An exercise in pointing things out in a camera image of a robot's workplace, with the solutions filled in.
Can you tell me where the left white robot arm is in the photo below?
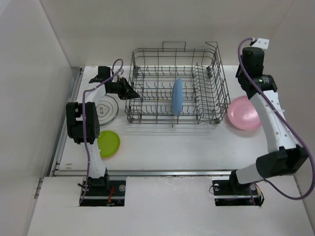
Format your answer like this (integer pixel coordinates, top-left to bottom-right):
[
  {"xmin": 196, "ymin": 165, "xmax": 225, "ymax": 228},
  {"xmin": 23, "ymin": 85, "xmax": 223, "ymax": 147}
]
[{"xmin": 66, "ymin": 66, "xmax": 140, "ymax": 195}]

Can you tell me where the white plate blue line motif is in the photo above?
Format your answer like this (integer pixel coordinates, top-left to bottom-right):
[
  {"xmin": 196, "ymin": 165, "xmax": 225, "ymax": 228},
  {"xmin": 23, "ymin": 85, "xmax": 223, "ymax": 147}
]
[{"xmin": 96, "ymin": 95, "xmax": 119, "ymax": 126}]

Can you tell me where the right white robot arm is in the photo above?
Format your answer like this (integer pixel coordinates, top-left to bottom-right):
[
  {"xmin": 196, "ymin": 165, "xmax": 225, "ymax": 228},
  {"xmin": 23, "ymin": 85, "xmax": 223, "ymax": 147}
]
[{"xmin": 228, "ymin": 47, "xmax": 309, "ymax": 194}]

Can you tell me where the lime green plastic plate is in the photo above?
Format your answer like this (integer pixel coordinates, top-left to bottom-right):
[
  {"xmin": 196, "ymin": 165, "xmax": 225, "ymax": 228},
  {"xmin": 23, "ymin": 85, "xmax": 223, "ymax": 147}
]
[{"xmin": 97, "ymin": 130, "xmax": 121, "ymax": 158}]

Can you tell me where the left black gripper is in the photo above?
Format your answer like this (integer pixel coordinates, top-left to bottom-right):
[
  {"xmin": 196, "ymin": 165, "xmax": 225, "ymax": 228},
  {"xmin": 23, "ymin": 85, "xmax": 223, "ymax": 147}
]
[{"xmin": 108, "ymin": 77, "xmax": 139, "ymax": 101}]

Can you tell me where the light blue plastic plate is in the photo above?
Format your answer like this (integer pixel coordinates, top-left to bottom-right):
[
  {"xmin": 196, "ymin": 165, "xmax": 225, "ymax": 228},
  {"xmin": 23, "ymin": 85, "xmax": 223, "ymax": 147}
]
[{"xmin": 172, "ymin": 78, "xmax": 183, "ymax": 119}]

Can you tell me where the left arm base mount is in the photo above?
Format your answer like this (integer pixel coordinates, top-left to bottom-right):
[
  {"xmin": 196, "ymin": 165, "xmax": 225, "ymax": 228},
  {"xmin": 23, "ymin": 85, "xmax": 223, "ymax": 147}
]
[{"xmin": 78, "ymin": 178, "xmax": 126, "ymax": 207}]

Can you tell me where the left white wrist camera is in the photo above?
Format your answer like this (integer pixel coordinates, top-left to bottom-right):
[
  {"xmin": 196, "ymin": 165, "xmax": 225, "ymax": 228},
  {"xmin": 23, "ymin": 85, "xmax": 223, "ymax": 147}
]
[{"xmin": 116, "ymin": 69, "xmax": 124, "ymax": 81}]

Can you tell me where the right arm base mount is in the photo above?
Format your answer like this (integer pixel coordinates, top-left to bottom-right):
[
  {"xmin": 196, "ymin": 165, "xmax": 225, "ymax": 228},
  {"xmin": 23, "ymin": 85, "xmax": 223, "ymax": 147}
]
[{"xmin": 209, "ymin": 179, "xmax": 265, "ymax": 207}]

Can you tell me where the grey wire dish rack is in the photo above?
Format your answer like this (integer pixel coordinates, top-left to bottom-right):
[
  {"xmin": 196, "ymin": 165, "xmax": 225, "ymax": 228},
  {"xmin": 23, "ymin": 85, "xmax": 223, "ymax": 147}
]
[{"xmin": 125, "ymin": 42, "xmax": 230, "ymax": 125}]

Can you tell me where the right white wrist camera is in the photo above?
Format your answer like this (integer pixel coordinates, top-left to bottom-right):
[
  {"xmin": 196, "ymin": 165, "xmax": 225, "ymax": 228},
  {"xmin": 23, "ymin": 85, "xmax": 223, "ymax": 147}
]
[{"xmin": 250, "ymin": 38, "xmax": 270, "ymax": 50}]

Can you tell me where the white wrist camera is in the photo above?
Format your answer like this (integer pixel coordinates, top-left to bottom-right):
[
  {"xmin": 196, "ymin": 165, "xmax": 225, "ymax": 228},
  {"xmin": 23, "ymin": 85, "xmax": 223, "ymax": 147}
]
[
  {"xmin": 250, "ymin": 38, "xmax": 270, "ymax": 50},
  {"xmin": 116, "ymin": 69, "xmax": 124, "ymax": 81}
]

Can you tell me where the pink plastic plate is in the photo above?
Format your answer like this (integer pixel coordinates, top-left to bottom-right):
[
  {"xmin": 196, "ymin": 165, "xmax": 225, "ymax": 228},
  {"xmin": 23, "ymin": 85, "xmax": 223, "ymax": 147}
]
[{"xmin": 227, "ymin": 95, "xmax": 262, "ymax": 131}]

